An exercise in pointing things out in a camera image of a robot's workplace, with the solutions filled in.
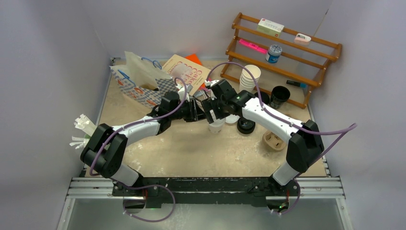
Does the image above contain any stack of white paper cups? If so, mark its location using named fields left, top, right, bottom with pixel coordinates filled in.
left=239, top=65, right=261, bottom=92

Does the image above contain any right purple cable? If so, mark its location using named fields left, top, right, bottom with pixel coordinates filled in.
left=204, top=62, right=358, bottom=217

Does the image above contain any black paper cup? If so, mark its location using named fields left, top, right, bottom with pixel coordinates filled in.
left=270, top=86, right=291, bottom=109

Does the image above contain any orange paper bag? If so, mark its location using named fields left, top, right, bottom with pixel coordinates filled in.
left=185, top=54, right=203, bottom=66

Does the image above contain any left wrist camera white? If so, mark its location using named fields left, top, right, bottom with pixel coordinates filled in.
left=176, top=83, right=193, bottom=102

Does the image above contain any wooden shelf rack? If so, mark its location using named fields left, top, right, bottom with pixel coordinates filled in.
left=226, top=12, right=342, bottom=109

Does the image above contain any pink highlighter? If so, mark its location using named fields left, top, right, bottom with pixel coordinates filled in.
left=238, top=38, right=268, bottom=54

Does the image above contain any white cup lid lower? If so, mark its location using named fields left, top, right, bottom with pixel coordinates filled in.
left=225, top=115, right=240, bottom=124

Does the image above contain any stack of black lids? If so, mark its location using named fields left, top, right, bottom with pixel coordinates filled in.
left=237, top=117, right=256, bottom=135

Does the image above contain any checkered paper bakery bag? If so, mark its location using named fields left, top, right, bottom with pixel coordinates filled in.
left=110, top=51, right=178, bottom=108

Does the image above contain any black blue marker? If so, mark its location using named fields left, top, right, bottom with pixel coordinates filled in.
left=286, top=80, right=307, bottom=88

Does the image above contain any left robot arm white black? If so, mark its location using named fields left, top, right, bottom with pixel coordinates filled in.
left=80, top=92, right=206, bottom=196

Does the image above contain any single white paper cup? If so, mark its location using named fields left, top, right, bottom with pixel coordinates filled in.
left=208, top=119, right=226, bottom=134

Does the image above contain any pink white tape dispenser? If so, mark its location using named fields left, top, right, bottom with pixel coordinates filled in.
left=293, top=33, right=312, bottom=46

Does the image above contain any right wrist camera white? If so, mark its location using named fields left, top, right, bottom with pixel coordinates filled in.
left=204, top=80, right=219, bottom=90

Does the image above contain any blue white jar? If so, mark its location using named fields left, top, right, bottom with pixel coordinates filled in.
left=265, top=44, right=282, bottom=64

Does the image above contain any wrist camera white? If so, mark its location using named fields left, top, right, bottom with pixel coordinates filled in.
left=176, top=83, right=193, bottom=102
left=204, top=80, right=219, bottom=90

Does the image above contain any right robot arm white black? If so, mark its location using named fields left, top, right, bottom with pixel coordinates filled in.
left=202, top=80, right=324, bottom=195

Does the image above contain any black flat lid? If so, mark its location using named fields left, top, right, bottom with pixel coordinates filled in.
left=254, top=91, right=270, bottom=104

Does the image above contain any white green box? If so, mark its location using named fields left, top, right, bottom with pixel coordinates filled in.
left=257, top=18, right=284, bottom=38

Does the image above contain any cakes recipe book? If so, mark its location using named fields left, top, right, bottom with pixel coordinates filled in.
left=162, top=55, right=210, bottom=96

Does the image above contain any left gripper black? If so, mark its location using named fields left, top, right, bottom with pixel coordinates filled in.
left=169, top=98, right=208, bottom=123

